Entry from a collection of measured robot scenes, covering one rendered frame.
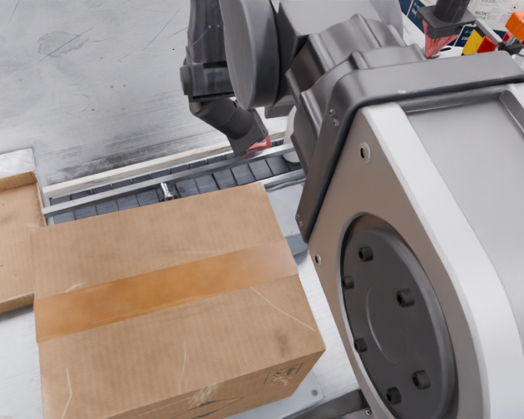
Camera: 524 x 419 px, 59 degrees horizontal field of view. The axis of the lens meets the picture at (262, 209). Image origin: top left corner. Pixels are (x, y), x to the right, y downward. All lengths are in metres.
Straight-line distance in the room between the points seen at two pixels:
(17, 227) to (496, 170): 0.89
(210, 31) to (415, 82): 0.50
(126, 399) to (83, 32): 1.02
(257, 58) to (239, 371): 0.34
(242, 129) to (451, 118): 0.64
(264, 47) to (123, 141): 0.80
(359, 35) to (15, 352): 0.77
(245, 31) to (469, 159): 0.16
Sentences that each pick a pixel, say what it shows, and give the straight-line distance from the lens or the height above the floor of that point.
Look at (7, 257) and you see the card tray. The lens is 0.97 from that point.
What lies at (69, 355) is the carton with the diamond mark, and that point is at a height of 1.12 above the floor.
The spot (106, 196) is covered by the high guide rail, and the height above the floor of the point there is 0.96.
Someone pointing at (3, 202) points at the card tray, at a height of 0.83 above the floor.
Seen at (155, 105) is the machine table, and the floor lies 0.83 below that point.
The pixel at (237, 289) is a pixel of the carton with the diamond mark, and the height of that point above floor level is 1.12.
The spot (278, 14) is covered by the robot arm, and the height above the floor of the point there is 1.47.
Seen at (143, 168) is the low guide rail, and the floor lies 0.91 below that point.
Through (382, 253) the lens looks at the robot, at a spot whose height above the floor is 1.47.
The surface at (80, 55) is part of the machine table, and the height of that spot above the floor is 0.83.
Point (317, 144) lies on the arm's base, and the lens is 0.22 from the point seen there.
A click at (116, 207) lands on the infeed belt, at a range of 0.91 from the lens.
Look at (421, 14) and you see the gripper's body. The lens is 1.02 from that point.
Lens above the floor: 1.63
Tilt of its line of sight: 57 degrees down
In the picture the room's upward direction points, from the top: 10 degrees clockwise
